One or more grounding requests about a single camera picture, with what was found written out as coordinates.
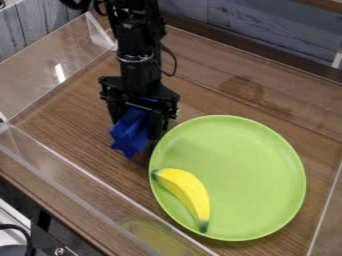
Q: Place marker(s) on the green round plate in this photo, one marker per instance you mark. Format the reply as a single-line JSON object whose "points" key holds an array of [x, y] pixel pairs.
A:
{"points": [[250, 169]]}

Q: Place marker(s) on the clear acrylic enclosure wall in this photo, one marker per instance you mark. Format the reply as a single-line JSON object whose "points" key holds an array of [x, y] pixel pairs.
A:
{"points": [[55, 153]]}

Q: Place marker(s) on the yellow toy banana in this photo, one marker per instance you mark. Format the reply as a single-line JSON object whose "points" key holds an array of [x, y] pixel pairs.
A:
{"points": [[188, 188]]}

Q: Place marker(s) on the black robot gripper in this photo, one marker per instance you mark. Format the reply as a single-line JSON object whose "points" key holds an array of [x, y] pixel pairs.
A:
{"points": [[138, 87]]}

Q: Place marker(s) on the black equipment box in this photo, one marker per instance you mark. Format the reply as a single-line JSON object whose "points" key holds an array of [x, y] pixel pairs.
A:
{"points": [[61, 242]]}

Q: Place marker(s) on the blue star-shaped block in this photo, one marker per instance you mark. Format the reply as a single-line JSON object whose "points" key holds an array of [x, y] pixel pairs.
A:
{"points": [[130, 133]]}

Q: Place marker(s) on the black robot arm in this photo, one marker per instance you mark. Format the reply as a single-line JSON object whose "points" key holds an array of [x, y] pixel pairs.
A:
{"points": [[140, 28]]}

